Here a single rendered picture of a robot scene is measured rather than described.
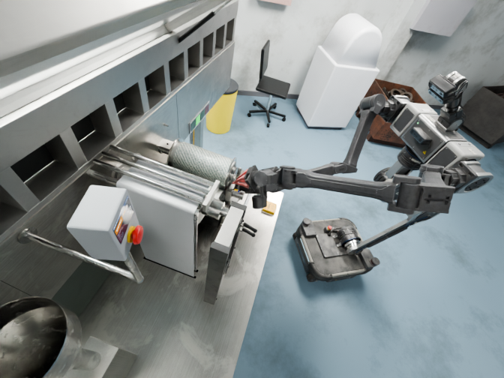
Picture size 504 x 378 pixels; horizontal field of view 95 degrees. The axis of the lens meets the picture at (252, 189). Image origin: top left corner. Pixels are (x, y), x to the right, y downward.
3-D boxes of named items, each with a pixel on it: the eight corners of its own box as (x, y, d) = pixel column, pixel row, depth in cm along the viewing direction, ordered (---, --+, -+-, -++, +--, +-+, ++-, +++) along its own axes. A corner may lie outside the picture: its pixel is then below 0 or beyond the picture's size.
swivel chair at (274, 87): (276, 105, 387) (295, 42, 314) (289, 127, 353) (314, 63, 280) (241, 104, 368) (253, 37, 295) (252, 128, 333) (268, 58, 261)
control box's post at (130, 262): (140, 283, 53) (118, 246, 37) (133, 281, 53) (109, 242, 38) (144, 277, 54) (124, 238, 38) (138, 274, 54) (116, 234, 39)
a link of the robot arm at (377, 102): (344, 177, 131) (357, 179, 122) (325, 169, 127) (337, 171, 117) (373, 100, 128) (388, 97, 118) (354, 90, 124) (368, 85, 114)
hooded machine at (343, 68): (330, 109, 413) (378, 16, 306) (345, 130, 377) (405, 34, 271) (294, 107, 393) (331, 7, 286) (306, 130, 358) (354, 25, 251)
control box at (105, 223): (136, 262, 36) (121, 232, 29) (91, 259, 35) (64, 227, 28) (149, 223, 41) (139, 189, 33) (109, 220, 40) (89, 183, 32)
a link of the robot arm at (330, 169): (333, 160, 128) (346, 161, 117) (334, 170, 129) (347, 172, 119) (261, 180, 118) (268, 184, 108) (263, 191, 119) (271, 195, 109)
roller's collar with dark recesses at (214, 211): (217, 223, 78) (218, 213, 73) (200, 217, 79) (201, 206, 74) (223, 208, 82) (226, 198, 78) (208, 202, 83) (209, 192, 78)
